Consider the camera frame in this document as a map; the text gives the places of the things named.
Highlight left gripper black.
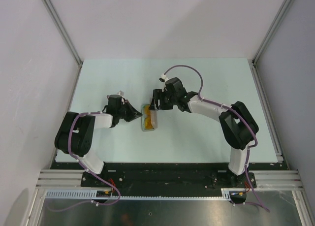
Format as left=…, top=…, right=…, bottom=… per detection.
left=117, top=99, right=142, bottom=122

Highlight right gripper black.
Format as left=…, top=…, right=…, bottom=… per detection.
left=149, top=89, right=177, bottom=111

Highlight grey glasses case green lining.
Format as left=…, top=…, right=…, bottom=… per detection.
left=141, top=98, right=158, bottom=131

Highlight yellow sunglasses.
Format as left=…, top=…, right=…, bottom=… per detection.
left=143, top=104, right=154, bottom=130

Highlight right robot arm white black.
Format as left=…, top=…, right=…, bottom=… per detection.
left=149, top=77, right=259, bottom=187

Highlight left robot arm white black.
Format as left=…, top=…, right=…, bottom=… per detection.
left=54, top=92, right=142, bottom=187

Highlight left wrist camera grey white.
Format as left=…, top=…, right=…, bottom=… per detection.
left=117, top=91, right=124, bottom=97

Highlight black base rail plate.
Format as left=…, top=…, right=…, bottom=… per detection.
left=50, top=161, right=257, bottom=197

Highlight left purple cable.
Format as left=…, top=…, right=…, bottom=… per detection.
left=46, top=112, right=122, bottom=212

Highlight right aluminium side rail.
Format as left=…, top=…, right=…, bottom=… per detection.
left=248, top=60, right=286, bottom=162

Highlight left aluminium frame post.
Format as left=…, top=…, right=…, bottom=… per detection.
left=42, top=0, right=83, bottom=68

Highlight aluminium frame post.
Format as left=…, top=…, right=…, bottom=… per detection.
left=252, top=0, right=295, bottom=65
left=42, top=0, right=83, bottom=68

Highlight white slotted cable duct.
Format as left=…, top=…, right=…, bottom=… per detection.
left=46, top=189, right=230, bottom=201

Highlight aluminium frame crossbar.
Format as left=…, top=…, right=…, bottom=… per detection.
left=36, top=169, right=304, bottom=191

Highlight right aluminium frame post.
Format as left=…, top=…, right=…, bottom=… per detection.
left=252, top=0, right=295, bottom=65

